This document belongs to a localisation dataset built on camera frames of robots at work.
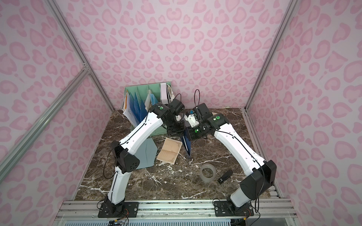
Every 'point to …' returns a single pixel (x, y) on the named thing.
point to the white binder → (163, 93)
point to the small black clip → (221, 180)
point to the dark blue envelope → (186, 143)
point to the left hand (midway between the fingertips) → (186, 133)
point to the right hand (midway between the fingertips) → (186, 135)
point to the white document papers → (126, 108)
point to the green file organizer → (137, 100)
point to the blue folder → (154, 100)
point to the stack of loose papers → (170, 94)
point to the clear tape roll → (208, 172)
